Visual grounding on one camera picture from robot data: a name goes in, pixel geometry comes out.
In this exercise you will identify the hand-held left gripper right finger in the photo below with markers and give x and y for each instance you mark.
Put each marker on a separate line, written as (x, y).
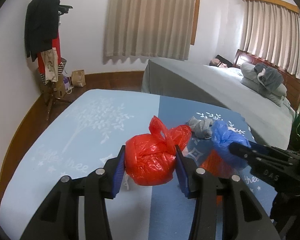
(183, 177)

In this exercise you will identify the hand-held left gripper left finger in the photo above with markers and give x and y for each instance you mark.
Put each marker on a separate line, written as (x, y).
(118, 175)

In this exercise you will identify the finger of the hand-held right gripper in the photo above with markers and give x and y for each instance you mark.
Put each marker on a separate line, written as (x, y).
(240, 150)
(262, 148)

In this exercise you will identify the blue plastic bag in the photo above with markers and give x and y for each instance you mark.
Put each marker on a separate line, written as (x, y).
(225, 137)

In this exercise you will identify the orange foam net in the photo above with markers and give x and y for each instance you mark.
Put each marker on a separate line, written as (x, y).
(212, 163)

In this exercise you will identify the red plastic bag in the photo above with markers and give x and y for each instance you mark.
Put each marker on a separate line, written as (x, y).
(152, 160)

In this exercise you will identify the wooden headboard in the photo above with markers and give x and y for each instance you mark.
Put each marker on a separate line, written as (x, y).
(292, 85)

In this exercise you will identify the blue tree print tablecloth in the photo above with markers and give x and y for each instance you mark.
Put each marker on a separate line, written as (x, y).
(65, 130)

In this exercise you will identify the dark grey garment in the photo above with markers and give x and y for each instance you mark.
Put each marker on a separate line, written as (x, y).
(271, 76)

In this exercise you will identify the folded grey duvet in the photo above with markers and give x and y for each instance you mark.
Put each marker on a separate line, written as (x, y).
(248, 76)

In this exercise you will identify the bed with grey sheet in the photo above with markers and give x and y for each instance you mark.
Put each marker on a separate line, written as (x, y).
(202, 85)

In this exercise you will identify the pink bundle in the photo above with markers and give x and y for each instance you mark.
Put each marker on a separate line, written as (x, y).
(216, 63)

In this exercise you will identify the black bag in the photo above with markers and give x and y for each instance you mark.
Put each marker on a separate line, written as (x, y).
(223, 58)

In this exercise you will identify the wooden coat rack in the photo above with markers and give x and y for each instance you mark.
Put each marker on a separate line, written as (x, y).
(51, 100)

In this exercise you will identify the cardboard box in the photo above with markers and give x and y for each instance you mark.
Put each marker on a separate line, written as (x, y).
(58, 90)

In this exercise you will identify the brown paper bag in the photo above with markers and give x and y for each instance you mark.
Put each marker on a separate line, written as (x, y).
(78, 78)

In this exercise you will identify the purple bag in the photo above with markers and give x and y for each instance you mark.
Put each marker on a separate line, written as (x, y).
(67, 82)

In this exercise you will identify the narrow beige curtain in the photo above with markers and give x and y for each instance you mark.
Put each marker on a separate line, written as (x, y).
(270, 37)

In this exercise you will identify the striped bag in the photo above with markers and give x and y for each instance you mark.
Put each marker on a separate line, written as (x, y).
(63, 67)

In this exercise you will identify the cream tote bag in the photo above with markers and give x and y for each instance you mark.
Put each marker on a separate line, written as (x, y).
(50, 65)

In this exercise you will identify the red garment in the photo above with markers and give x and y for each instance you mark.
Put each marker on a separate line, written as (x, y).
(55, 43)

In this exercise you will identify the wooden curtain pelmet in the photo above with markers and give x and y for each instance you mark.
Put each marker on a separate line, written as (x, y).
(267, 2)

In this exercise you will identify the wide beige curtain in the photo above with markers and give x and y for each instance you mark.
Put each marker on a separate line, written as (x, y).
(150, 17)

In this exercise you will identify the black coat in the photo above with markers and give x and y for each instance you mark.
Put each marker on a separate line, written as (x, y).
(41, 20)

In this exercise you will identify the wooden window frame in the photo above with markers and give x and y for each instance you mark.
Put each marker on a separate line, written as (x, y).
(196, 12)

